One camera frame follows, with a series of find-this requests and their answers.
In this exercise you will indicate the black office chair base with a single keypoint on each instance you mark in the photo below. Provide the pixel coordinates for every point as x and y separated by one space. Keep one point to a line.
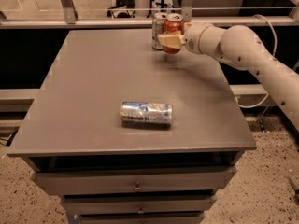
122 9

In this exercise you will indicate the top grey drawer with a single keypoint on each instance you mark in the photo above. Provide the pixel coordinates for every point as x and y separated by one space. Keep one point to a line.
134 181

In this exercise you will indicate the middle grey drawer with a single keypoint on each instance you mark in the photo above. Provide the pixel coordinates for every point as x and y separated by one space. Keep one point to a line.
139 204

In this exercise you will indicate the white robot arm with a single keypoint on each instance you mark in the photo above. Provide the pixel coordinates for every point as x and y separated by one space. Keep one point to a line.
239 47

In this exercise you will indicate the bottom grey drawer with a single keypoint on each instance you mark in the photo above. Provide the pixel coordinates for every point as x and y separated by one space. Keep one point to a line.
144 219

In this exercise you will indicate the red coke can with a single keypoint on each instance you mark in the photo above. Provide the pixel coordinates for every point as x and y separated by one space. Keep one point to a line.
173 23

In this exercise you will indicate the grey drawer cabinet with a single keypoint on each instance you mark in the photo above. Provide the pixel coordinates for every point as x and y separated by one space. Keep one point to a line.
125 134

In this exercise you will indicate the silver green 7up can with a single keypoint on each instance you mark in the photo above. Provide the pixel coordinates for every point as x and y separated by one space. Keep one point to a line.
157 29

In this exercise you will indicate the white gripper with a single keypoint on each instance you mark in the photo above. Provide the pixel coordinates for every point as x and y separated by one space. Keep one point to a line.
193 37

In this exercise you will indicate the crushed blue silver can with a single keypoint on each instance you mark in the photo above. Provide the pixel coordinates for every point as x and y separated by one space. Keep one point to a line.
153 113

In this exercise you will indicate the metal railing frame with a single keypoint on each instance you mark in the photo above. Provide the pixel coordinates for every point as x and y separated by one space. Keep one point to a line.
92 14

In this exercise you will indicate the grey drawer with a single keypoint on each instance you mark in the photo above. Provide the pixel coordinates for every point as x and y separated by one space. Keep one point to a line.
139 204
144 219
134 181

